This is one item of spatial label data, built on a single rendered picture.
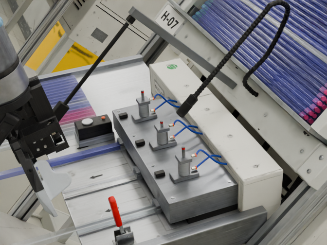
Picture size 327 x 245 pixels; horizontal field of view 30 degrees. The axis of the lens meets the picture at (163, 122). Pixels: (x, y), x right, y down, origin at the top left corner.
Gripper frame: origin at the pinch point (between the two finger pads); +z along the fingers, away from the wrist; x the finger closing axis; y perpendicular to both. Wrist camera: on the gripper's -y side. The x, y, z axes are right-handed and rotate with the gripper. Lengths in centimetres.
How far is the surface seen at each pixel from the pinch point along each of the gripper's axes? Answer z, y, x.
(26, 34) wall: 204, 13, 511
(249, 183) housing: 11.4, 33.1, -8.0
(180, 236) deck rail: 14.0, 18.1, -9.6
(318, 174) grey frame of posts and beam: 10.5, 43.5, -14.0
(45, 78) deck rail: 12, 9, 58
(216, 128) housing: 10.8, 35.0, 9.2
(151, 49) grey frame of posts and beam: 18, 38, 60
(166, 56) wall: 154, 93, 277
